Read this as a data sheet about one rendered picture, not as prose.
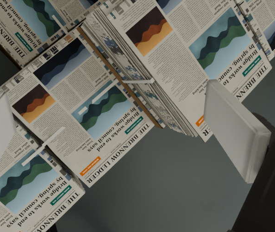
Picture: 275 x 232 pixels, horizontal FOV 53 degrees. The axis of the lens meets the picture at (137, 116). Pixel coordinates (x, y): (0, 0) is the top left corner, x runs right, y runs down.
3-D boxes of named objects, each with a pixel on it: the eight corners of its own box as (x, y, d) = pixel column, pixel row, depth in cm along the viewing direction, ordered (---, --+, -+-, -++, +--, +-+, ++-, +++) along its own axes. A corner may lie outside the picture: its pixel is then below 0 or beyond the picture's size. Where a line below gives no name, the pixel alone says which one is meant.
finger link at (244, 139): (257, 132, 12) (273, 131, 12) (206, 78, 19) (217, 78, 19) (246, 185, 14) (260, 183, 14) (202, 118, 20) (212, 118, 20)
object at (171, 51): (105, 17, 56) (106, 15, 55) (197, -61, 62) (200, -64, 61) (201, 142, 68) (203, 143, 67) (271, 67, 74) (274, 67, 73)
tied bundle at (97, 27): (73, 28, 76) (94, 7, 55) (148, -33, 82) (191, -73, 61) (154, 127, 89) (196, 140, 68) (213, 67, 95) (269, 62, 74)
